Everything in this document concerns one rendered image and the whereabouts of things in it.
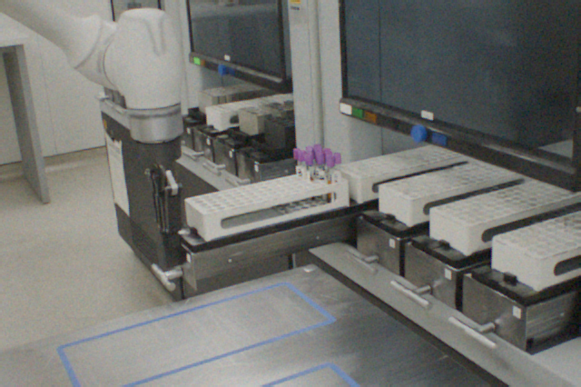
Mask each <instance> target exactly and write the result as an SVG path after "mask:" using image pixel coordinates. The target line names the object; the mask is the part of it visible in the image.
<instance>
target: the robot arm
mask: <svg viewBox="0 0 581 387"><path fill-rule="evenodd" d="M0 12H2V13H4V14H5V15H7V16H9V17H10V18H12V19H14V20H15V21H16V22H18V23H20V24H22V25H24V26H26V27H27V28H29V29H31V30H32V31H34V32H36V33H37V34H39V35H40V36H42V37H44V38H45V39H47V40H48V41H50V42H52V43H53V44H55V45H56V46H58V47H59V48H60V49H62V50H63V51H64V53H65V54H66V56H67V59H68V64H69V66H71V67H72V68H73V69H74V70H75V69H76V71H78V72H79V73H80V74H82V75H83V76H85V77H86V78H87V79H88V80H90V81H92V82H94V83H97V84H100V85H102V86H105V87H107V88H110V89H113V90H117V91H119V92H120V93H121V94H122V95H124V98H125V101H126V105H127V114H128V118H129V125H130V133H131V137H132V138H133V139H135V140H136V141H135V142H136V148H137V155H138V160H139V161H140V162H142V163H144V164H149V167H150V168H147V169H145V172H144V173H145V175H146V178H147V182H148V185H149V190H150V196H151V200H152V205H153V214H154V221H155V222H156V223H157V224H158V227H159V229H160V231H159V232H160V237H161V246H162V259H163V265H164V266H165V267H166V268H171V267H174V266H178V265H182V257H181V249H180V241H179V233H178V232H179V231H181V230H182V212H181V192H182V185H181V184H177V183H176V179H177V177H176V171H175V169H173V165H172V163H173V162H174V161H175V160H178V159H179V158H180V157H181V156H182V148H181V139H180V134H181V133H182V132H183V126H182V109H181V108H182V105H181V97H180V95H181V88H182V65H181V57H180V50H179V45H178V41H177V37H176V31H175V28H174V26H173V23H172V20H171V18H170V17H169V15H168V14H167V13H166V12H164V11H163V10H159V9H154V8H138V9H132V10H128V11H125V12H123V13H122V14H121V16H120V19H119V22H118V23H116V22H114V21H112V20H109V19H107V18H102V17H100V16H98V15H92V16H90V17H87V18H80V17H76V16H74V15H70V14H68V13H66V12H65V11H63V10H61V9H59V8H57V7H56V6H54V5H51V4H50V3H48V2H47V1H45V0H0Z"/></svg>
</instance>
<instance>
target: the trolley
mask: <svg viewBox="0 0 581 387"><path fill-rule="evenodd" d="M0 387H492V386H491V385H489V384H488V383H487V382H485V381H483V380H482V379H480V378H479V377H477V376H476V375H475V374H474V373H473V372H471V371H469V370H468V369H466V368H465V367H463V366H462V365H461V364H459V363H458V362H456V361H454V360H453V359H451V358H450V357H449V356H447V355H446V354H445V353H443V352H442V351H440V350H439V349H438V348H436V347H435V346H433V345H432V344H430V343H429V342H427V341H425V340H424V339H423V338H421V337H420V336H418V335H417V334H415V333H414V332H413V331H411V330H410V329H409V328H407V327H406V326H404V325H403V324H401V323H400V322H398V321H397V320H395V319H394V318H392V317H391V316H389V315H388V314H386V313H385V312H383V311H382V310H381V309H380V308H378V307H377V306H375V305H374V304H372V303H371V302H369V301H368V300H366V299H365V298H363V297H362V296H360V295H359V294H358V293H355V292H353V291H352V290H351V289H350V288H348V287H347V286H346V285H344V284H343V283H341V282H339V281H338V280H336V279H335V278H333V277H332V276H331V275H329V274H328V273H326V272H324V271H323V270H321V268H320V267H318V266H317V265H315V264H314V263H311V264H308V265H304V266H301V267H298V268H294V269H291V270H288V271H285V272H281V273H275V274H272V275H269V276H265V277H262V278H259V279H256V280H252V281H248V282H246V283H240V284H236V285H233V286H230V287H226V288H222V289H219V290H216V291H212V292H209V293H203V294H200V295H196V296H193V297H190V298H187V299H183V300H180V301H177V302H173V303H167V304H165V305H161V306H157V307H154V308H151V309H148V310H144V311H141V312H138V313H132V314H128V315H125V316H122V317H119V318H115V319H112V320H109V321H105V322H99V323H97V324H93V325H90V326H86V327H83V328H80V329H76V330H73V331H70V332H65V333H61V334H58V335H55V336H52V337H48V338H45V339H42V340H38V341H35V342H30V343H26V344H23V345H20V344H19V345H16V346H13V347H9V348H6V349H3V350H0Z"/></svg>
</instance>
